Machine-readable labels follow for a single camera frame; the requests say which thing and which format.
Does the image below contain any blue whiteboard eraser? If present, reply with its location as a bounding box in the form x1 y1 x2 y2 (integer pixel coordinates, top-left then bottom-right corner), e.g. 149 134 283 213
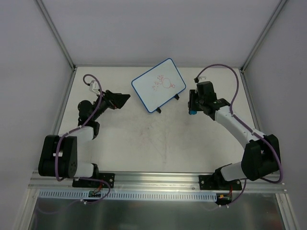
189 110 197 115

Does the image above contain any blue framed whiteboard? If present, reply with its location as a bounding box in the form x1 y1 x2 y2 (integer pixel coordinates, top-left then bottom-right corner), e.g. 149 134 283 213
131 58 187 113

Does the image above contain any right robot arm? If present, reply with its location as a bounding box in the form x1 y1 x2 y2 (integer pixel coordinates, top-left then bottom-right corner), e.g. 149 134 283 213
188 81 281 190

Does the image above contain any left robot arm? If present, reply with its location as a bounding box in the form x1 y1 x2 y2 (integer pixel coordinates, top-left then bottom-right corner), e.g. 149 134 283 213
38 90 130 187

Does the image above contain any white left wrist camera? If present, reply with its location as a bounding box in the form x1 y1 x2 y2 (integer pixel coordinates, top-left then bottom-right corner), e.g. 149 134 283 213
89 80 100 95

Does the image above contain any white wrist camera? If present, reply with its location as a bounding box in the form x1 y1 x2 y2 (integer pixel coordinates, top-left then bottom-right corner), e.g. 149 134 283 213
195 76 207 83
89 80 100 95

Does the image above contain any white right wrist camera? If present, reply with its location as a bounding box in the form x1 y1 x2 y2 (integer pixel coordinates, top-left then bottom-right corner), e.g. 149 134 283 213
195 76 207 83

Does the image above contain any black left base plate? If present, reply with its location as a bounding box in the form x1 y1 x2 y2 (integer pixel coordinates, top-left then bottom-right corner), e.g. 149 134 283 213
72 172 116 189

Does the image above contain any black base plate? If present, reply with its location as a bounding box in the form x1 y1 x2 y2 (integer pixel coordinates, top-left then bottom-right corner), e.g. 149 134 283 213
72 172 116 189
198 174 242 191

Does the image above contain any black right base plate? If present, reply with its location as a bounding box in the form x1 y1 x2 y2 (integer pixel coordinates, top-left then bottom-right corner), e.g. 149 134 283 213
198 174 242 191

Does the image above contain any aluminium front rail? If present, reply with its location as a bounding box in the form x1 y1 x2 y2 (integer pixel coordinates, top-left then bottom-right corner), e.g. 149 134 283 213
28 171 287 194

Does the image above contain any left aluminium frame post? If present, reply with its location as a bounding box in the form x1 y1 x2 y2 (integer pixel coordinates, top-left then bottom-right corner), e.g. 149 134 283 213
34 0 76 70

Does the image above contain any aluminium frame post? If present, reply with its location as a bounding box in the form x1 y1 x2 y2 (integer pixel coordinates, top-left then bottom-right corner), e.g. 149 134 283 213
240 0 288 73
34 0 76 70

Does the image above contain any white slotted cable duct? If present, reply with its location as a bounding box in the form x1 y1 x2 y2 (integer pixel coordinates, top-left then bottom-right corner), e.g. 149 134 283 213
38 189 217 202

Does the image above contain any right aluminium frame post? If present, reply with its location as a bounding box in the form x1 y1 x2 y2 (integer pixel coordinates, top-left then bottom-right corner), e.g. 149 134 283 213
240 0 288 73

